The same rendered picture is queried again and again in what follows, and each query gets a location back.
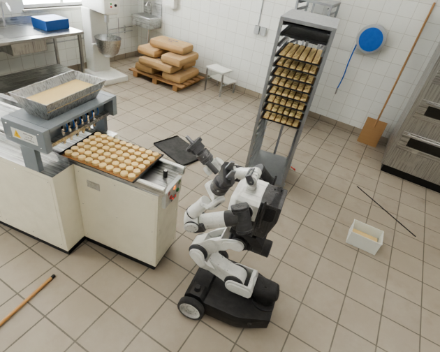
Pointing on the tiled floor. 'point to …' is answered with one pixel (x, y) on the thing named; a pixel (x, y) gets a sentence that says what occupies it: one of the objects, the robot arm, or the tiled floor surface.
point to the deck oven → (428, 125)
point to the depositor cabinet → (33, 192)
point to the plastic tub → (364, 237)
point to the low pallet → (166, 79)
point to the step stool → (220, 76)
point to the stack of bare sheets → (177, 150)
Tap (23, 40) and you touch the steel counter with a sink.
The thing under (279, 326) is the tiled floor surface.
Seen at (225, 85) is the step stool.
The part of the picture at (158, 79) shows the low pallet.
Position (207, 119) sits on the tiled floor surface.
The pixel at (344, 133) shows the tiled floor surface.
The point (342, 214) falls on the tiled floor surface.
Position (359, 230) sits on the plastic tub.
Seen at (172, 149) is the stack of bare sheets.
